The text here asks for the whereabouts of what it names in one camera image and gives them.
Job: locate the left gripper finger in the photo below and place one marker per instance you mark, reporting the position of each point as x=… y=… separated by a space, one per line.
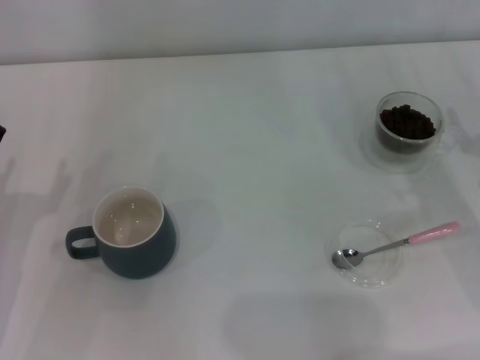
x=2 y=133

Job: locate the dark green ceramic mug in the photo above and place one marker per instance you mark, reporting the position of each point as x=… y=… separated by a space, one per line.
x=142 y=258

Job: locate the glass saucer under cup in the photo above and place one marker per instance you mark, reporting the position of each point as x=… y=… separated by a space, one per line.
x=369 y=153

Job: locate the clear glass spoon saucer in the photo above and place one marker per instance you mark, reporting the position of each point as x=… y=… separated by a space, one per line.
x=378 y=262

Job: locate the pile of coffee beans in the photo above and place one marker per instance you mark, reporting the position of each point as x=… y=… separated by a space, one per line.
x=407 y=122

